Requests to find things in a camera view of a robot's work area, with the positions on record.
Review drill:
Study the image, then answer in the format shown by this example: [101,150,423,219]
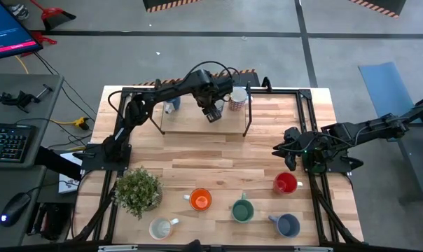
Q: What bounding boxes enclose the red dustpan with brush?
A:
[29,0,77,31]

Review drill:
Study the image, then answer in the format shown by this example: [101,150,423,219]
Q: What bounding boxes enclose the yellow power plug cable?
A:
[50,117,90,131]

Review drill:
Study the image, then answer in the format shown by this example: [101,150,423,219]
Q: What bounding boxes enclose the black-framed wooden shelf rack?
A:
[148,78,274,138]

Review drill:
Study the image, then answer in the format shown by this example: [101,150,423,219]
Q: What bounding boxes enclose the black keyboard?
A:
[0,122,37,164]

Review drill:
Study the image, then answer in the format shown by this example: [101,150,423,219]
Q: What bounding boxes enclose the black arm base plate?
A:
[300,145,365,175]
[81,142,132,172]

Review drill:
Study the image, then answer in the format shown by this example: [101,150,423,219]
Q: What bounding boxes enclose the orange mug with white handle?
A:
[182,188,213,212]

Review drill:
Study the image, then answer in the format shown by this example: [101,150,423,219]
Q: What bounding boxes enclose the grey desk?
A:
[0,73,64,169]
[0,164,48,248]

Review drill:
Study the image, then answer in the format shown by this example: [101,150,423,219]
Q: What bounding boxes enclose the computer monitor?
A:
[0,0,44,62]

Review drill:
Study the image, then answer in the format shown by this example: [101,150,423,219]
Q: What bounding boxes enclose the black aluminium table frame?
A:
[71,85,365,246]

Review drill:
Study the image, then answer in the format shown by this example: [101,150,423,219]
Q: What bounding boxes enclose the silver metal bracket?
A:
[294,246,334,252]
[98,244,139,252]

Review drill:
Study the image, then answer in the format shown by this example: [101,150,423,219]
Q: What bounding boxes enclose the black clamp tool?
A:
[0,90,41,113]

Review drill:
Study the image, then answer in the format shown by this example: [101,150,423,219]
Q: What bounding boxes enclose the white mug red pattern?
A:
[228,86,254,112]

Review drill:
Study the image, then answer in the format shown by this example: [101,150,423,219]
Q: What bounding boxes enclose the blue floor mat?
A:
[358,62,419,143]

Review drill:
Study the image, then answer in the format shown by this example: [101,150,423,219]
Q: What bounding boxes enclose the dark blue mug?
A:
[163,97,182,115]

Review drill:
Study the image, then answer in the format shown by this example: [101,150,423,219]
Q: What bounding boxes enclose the small green potted plant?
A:
[113,167,164,221]

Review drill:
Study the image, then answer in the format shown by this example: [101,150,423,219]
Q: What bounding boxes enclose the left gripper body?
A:
[196,91,230,109]

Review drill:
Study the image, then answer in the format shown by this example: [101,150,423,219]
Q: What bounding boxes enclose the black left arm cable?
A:
[185,59,242,102]

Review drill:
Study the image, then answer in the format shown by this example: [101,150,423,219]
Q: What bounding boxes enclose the grey metal side table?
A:
[372,91,423,204]

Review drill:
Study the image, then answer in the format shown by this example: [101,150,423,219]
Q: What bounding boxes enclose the black bag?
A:
[25,202,74,242]

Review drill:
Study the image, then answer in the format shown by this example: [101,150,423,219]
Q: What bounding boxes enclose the white printed box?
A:
[58,152,83,195]

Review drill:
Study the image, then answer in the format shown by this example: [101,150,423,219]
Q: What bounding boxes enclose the black computer mouse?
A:
[0,191,32,228]

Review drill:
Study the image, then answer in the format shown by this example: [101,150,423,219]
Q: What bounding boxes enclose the green faceted mug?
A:
[230,192,255,224]

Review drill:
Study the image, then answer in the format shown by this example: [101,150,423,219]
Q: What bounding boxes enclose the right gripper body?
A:
[284,127,319,157]

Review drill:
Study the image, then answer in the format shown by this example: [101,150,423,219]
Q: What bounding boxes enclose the grey-blue mug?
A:
[268,213,301,239]

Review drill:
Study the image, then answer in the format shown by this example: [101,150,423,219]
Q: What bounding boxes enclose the cream white mug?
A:
[148,217,180,241]

